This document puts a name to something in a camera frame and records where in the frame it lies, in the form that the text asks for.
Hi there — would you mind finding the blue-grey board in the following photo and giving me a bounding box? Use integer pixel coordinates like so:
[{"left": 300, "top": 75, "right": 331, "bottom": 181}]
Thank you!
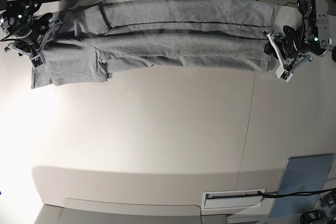
[{"left": 269, "top": 153, "right": 334, "bottom": 218}]

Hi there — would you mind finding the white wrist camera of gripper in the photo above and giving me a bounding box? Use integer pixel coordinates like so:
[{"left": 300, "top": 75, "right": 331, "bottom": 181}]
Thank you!
[
  {"left": 30, "top": 55, "right": 45, "bottom": 69},
  {"left": 275, "top": 66, "right": 293, "bottom": 83}
]

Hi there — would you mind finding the black cable on table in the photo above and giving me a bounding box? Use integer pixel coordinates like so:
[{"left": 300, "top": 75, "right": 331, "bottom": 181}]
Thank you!
[{"left": 258, "top": 188, "right": 336, "bottom": 199}]

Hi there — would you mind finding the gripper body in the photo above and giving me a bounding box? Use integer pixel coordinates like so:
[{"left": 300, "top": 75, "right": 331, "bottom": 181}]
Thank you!
[
  {"left": 275, "top": 26, "right": 303, "bottom": 59},
  {"left": 10, "top": 14, "right": 52, "bottom": 54}
]

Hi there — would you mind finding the grey T-shirt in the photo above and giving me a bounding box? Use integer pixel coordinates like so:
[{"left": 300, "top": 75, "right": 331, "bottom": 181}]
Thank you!
[{"left": 31, "top": 0, "right": 275, "bottom": 89}]

